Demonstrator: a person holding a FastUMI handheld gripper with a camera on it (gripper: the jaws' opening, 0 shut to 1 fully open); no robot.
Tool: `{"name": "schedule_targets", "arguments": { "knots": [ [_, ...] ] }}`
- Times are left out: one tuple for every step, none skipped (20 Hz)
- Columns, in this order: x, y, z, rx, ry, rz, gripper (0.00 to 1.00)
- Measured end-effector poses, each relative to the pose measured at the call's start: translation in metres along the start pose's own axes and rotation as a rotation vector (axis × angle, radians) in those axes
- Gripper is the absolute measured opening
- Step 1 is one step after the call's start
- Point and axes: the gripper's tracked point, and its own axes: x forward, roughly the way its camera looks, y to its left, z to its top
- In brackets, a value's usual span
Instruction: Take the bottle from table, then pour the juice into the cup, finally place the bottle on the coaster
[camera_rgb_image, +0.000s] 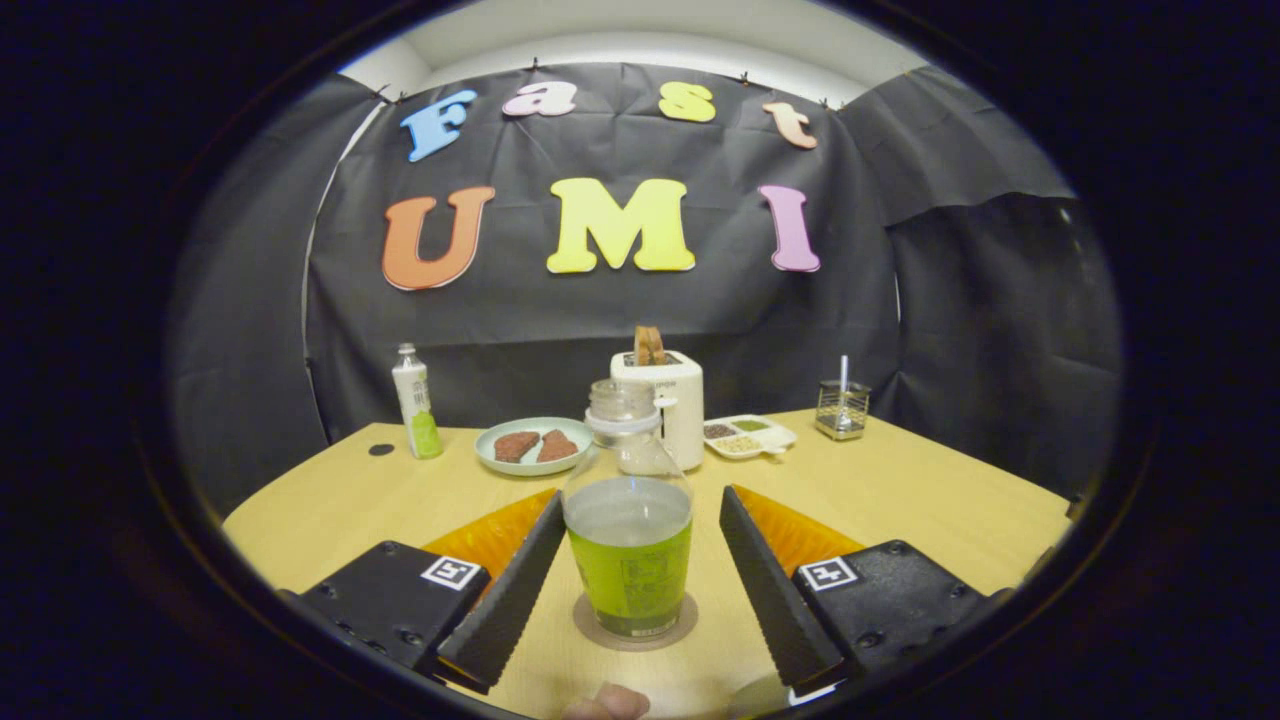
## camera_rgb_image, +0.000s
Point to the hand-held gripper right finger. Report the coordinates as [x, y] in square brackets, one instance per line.
[775, 600]

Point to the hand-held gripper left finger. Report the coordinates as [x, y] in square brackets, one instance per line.
[505, 600]

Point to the round brown coaster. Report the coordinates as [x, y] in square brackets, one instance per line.
[588, 625]

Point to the clear juice bottle green label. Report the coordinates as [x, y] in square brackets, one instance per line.
[630, 580]

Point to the slim white green bottle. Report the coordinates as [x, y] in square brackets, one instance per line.
[418, 410]

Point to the pale green plate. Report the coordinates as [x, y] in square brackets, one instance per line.
[486, 450]

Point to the brown bread piece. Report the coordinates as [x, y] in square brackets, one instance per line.
[557, 447]
[515, 446]

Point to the wooden table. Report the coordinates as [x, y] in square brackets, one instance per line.
[900, 500]

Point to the white divided snack tray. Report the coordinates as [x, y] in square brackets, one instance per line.
[750, 438]

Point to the white toaster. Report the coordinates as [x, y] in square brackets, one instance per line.
[682, 410]

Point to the toast slice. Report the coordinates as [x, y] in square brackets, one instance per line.
[650, 345]

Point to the black backdrop cloth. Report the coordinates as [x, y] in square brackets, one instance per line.
[600, 310]

